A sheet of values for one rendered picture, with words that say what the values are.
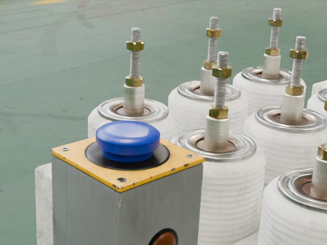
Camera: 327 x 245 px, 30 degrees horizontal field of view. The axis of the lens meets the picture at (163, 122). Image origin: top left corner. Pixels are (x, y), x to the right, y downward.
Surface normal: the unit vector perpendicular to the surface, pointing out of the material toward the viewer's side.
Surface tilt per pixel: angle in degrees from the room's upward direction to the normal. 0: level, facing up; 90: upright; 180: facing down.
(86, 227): 90
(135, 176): 0
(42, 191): 90
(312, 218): 42
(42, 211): 90
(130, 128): 0
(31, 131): 0
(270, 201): 58
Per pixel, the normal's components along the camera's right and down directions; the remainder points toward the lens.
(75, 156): 0.04, -0.94
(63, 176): -0.73, 0.21
